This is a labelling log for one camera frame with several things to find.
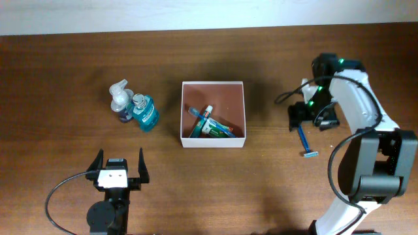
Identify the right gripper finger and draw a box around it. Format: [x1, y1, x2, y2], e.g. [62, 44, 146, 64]
[287, 102, 309, 132]
[313, 108, 340, 131]

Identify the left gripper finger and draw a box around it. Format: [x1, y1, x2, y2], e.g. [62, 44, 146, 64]
[138, 148, 150, 183]
[87, 149, 104, 172]

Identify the blue disposable razor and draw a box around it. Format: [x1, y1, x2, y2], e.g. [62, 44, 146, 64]
[298, 125, 319, 158]

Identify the blue mouthwash bottle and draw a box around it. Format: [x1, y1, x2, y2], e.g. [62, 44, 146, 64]
[133, 93, 159, 132]

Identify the toothpaste tube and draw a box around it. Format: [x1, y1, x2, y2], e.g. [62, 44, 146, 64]
[188, 105, 213, 138]

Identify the blue white toothbrush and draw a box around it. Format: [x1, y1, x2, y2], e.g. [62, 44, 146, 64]
[188, 107, 236, 138]

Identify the green soap packet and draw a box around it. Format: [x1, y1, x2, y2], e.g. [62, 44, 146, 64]
[202, 121, 233, 138]

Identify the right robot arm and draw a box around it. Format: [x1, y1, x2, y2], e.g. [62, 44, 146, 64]
[286, 53, 417, 234]

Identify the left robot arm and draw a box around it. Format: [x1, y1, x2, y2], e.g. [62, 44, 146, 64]
[86, 149, 150, 234]

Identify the clear pump soap bottle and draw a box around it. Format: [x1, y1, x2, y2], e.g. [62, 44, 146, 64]
[109, 79, 134, 123]

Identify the white cardboard box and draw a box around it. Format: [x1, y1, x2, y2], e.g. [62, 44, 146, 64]
[180, 81, 246, 148]

